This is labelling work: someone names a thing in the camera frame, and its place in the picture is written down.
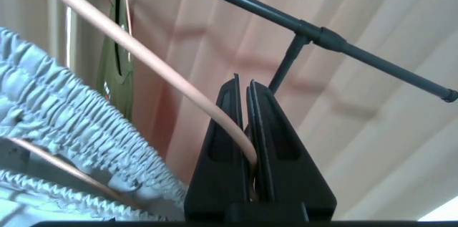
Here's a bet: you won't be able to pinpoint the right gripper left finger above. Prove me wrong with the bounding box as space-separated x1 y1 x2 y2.
183 73 253 222

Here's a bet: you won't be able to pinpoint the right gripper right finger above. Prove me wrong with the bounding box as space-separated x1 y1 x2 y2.
245 79 338 222

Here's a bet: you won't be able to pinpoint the pink clothes hanger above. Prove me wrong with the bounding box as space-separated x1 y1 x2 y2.
6 0 258 205
108 0 134 63

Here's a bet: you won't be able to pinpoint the green long-sleeved shirt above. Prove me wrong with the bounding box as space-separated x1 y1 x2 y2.
95 0 135 122

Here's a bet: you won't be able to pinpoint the pale grey shorts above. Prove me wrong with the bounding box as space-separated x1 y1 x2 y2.
0 26 189 223

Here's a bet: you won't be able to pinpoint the black clothes rack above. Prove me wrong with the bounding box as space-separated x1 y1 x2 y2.
153 0 458 104

